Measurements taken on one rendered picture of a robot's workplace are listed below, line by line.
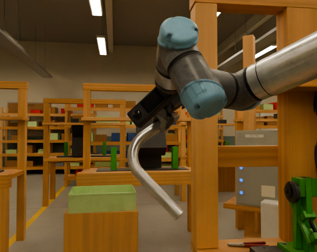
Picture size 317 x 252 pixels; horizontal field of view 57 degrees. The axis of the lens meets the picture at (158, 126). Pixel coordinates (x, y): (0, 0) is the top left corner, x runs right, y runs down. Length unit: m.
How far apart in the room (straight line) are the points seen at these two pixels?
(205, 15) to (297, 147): 0.65
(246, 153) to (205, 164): 0.23
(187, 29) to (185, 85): 0.11
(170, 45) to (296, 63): 0.22
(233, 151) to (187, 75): 0.80
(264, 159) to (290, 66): 0.83
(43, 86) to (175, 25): 10.62
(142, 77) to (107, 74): 1.28
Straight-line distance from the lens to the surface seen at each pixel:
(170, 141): 7.75
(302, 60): 0.56
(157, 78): 0.65
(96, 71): 10.97
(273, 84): 0.58
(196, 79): 0.52
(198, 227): 1.21
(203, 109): 0.51
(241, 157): 1.31
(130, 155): 0.79
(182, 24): 0.58
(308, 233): 1.18
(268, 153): 1.36
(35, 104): 11.09
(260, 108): 8.84
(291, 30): 1.37
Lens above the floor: 1.33
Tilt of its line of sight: 2 degrees up
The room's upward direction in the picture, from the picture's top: straight up
